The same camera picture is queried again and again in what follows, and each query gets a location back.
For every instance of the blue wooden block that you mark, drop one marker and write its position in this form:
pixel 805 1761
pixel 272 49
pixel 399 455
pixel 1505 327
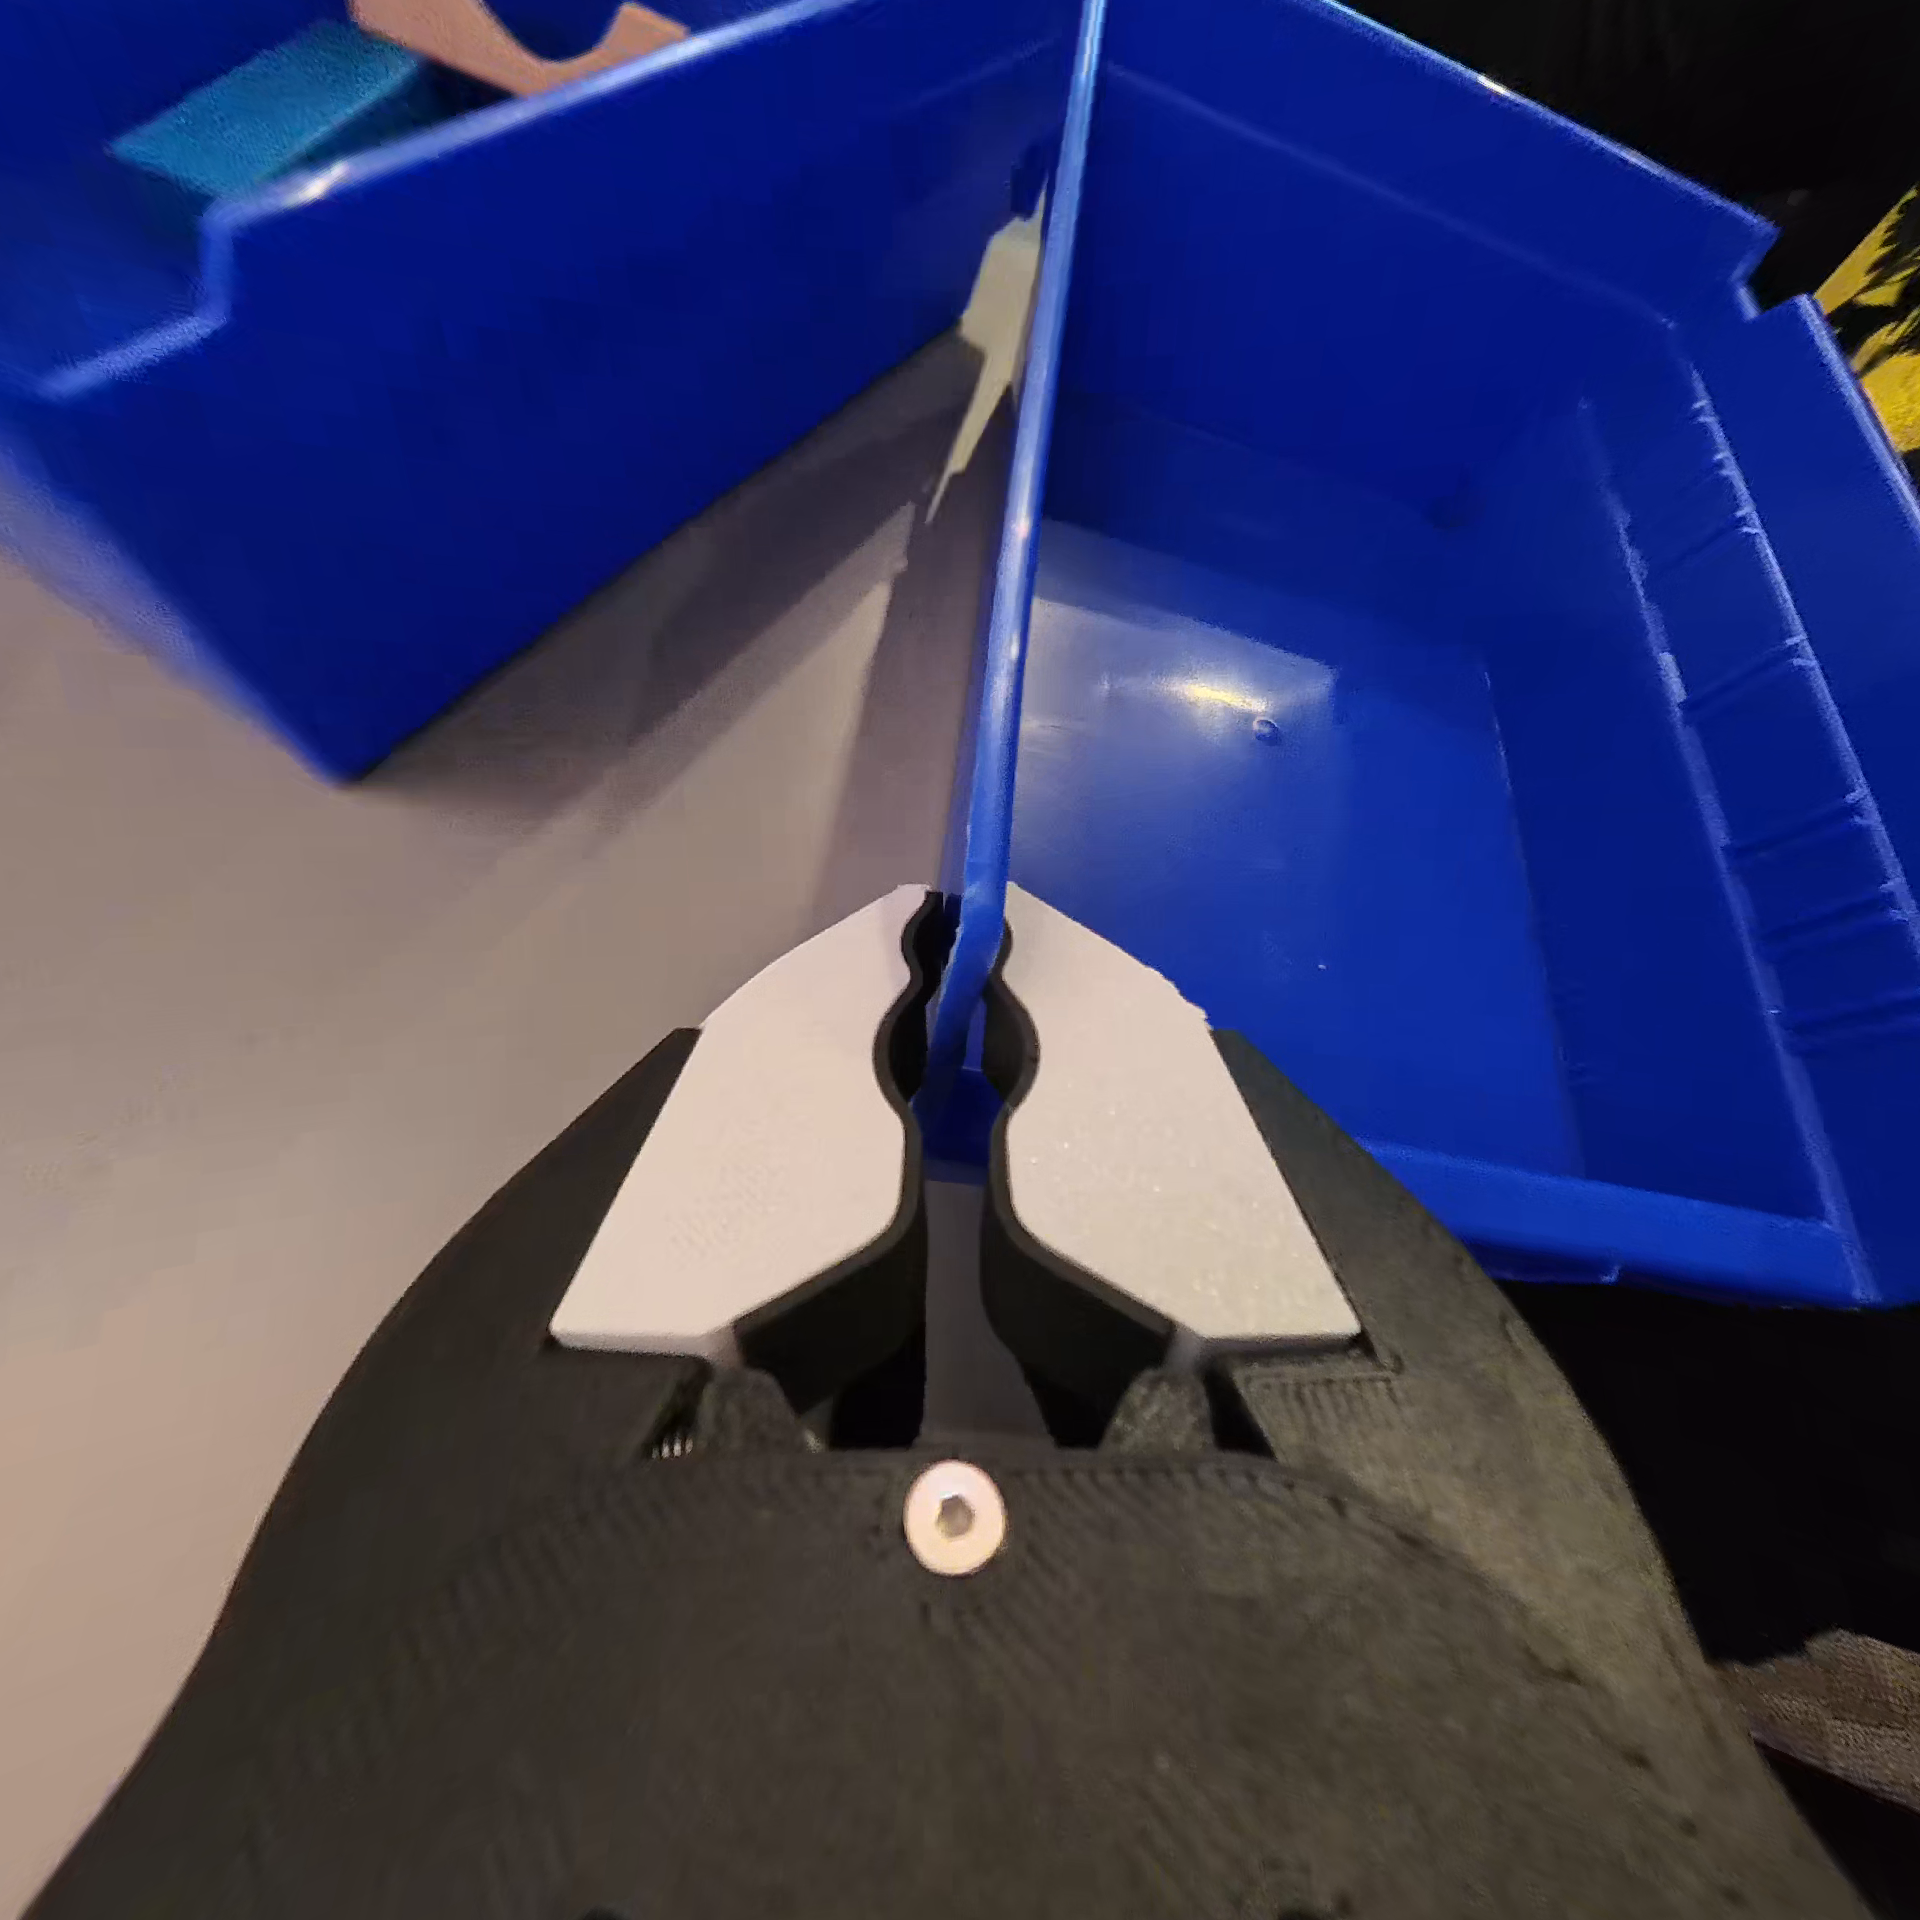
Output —
pixel 284 105

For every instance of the natural wooden arch block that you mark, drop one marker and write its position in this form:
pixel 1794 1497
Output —
pixel 481 38

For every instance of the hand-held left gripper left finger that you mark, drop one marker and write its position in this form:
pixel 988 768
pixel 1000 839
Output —
pixel 750 1172

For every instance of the blue plastic bin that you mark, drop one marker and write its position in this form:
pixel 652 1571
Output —
pixel 1350 827
pixel 524 451

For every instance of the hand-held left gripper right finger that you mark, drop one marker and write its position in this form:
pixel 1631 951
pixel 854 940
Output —
pixel 1172 1184

